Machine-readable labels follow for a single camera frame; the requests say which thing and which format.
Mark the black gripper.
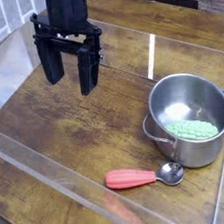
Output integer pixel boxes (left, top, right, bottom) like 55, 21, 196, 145
30, 0, 103, 96

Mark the silver metal pot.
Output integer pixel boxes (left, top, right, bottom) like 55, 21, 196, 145
142, 73, 224, 168

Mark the green knobbly toy vegetable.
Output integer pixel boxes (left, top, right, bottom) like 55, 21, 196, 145
166, 119, 219, 140

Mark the clear acrylic enclosure wall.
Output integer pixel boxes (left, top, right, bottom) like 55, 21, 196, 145
0, 19, 224, 224

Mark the spoon with red handle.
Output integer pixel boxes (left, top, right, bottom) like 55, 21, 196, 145
105, 162, 185, 189

